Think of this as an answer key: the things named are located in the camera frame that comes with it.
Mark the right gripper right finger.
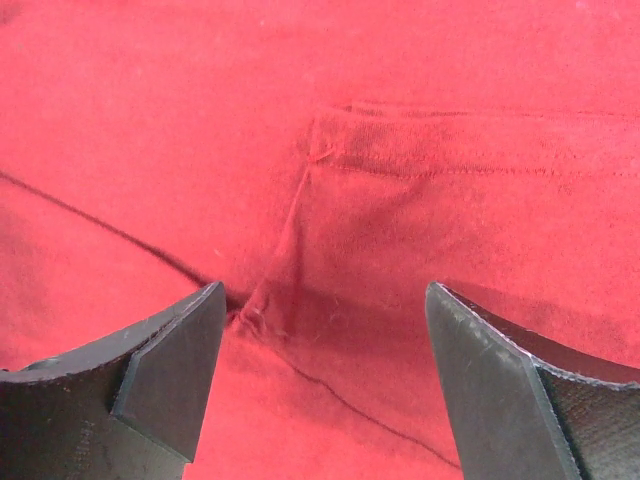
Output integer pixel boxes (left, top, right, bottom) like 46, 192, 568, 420
425, 282, 639, 479

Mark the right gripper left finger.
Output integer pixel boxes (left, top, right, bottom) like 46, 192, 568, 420
1, 282, 226, 480

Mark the maroon t shirt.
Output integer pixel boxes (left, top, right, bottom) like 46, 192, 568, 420
1, 1, 639, 479

